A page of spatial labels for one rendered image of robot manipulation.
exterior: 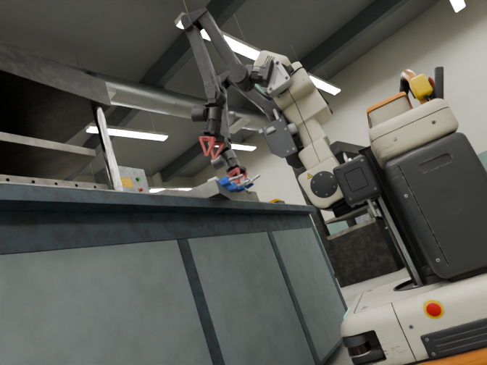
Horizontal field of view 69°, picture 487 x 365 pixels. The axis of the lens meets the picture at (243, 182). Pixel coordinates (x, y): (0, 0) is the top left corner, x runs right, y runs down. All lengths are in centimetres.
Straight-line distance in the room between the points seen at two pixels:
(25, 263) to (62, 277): 8
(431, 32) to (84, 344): 813
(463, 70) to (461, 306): 711
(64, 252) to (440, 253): 100
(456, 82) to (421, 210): 692
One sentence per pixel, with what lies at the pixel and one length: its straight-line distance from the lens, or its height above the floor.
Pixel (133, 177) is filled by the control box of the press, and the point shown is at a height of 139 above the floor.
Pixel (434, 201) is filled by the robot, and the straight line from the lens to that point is 120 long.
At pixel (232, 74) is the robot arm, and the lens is 145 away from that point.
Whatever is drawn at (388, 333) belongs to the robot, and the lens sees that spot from 118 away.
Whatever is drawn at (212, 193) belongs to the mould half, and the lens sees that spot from 126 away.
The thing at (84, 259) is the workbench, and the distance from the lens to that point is 90.
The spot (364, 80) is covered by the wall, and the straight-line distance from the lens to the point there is 858.
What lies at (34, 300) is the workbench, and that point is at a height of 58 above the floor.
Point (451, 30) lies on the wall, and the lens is 836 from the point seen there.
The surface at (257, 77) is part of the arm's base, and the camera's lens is 143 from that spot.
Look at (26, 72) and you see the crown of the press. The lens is 222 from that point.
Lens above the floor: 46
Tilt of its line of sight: 16 degrees up
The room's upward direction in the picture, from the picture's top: 20 degrees counter-clockwise
